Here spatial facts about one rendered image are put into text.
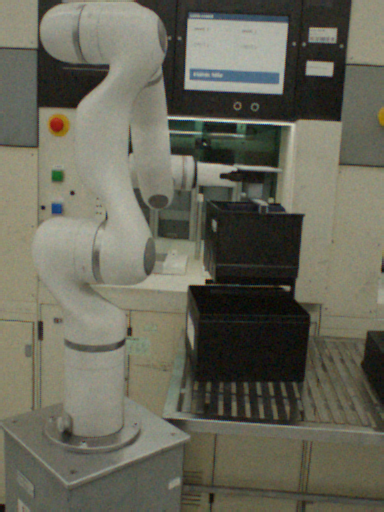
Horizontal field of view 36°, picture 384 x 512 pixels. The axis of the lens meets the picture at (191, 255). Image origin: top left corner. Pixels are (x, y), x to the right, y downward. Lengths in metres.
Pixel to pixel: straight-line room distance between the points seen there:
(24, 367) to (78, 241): 1.00
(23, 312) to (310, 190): 0.96
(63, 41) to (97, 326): 0.51
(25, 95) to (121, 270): 0.92
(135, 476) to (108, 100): 0.69
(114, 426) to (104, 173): 0.49
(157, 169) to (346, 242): 0.72
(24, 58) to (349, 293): 1.19
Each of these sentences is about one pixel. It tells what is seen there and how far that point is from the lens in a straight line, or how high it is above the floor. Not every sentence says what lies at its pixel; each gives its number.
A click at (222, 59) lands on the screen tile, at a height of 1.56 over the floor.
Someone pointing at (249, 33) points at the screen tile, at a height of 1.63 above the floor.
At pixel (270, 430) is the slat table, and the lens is 1.32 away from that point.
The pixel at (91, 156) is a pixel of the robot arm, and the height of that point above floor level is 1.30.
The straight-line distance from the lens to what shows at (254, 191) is 1.51.
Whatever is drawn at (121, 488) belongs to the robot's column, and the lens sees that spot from 1.19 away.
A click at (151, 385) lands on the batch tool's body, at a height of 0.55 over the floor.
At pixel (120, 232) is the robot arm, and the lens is 1.06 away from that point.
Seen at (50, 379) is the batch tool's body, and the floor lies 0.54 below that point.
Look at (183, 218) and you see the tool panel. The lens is 2.70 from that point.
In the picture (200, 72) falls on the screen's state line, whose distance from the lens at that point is 1.79.
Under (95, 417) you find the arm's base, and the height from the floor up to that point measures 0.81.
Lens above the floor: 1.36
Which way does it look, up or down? 12 degrees down
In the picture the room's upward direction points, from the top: 3 degrees clockwise
